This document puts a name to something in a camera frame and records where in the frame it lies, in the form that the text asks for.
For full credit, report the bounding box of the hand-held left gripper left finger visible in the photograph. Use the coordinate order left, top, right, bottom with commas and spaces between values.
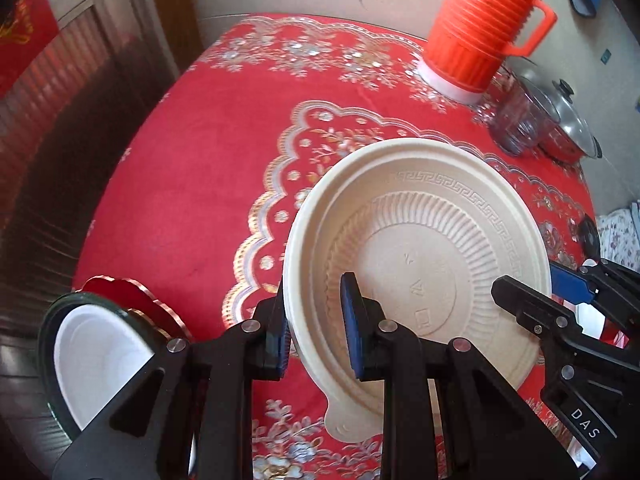
52, 287, 293, 480

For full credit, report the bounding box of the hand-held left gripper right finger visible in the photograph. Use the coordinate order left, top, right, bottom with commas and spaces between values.
340, 271, 573, 480

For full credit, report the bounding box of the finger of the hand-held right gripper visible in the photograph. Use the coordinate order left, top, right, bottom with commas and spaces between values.
491, 275, 588, 386
550, 257, 640, 343

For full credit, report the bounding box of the beige disposable plate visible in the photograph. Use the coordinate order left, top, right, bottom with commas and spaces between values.
282, 137, 553, 443

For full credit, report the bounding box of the large red glass plate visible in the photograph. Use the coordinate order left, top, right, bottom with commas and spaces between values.
80, 274, 190, 342

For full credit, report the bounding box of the white bowl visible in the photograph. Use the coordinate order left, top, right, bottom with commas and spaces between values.
52, 302, 156, 433

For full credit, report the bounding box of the dark green bowl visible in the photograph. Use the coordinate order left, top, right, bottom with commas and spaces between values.
37, 291, 196, 466

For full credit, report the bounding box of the black spoon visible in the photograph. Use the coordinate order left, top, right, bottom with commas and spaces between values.
577, 214, 603, 266

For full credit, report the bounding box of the floral patterned cloth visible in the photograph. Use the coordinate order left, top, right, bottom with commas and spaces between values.
597, 200, 640, 271

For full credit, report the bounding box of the steel pot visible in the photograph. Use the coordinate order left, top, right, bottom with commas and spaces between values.
537, 125, 583, 165

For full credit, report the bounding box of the clear glass cup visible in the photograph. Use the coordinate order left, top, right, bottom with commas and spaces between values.
489, 77, 546, 157

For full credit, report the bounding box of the red floral tablecloth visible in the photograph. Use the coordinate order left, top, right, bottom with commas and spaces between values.
72, 12, 601, 480

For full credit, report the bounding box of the orange ribbed thermos jug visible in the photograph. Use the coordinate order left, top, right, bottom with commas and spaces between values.
419, 0, 558, 106

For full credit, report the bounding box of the dark wooden louvered door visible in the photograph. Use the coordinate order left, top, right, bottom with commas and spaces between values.
0, 0, 181, 480

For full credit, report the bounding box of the brown wooden door frame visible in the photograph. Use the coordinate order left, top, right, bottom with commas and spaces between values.
120, 0, 203, 78

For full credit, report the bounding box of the red wall hanging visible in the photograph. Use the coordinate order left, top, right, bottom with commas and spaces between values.
0, 0, 61, 101

